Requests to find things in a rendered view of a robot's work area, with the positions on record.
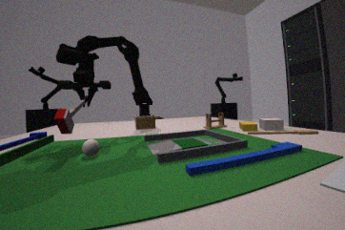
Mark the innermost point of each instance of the white flat bar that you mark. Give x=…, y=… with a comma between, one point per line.
x=336, y=179

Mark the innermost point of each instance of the green mat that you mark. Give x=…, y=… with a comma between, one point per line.
x=57, y=187

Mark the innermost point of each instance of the blue long bar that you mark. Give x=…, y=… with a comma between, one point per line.
x=207, y=166

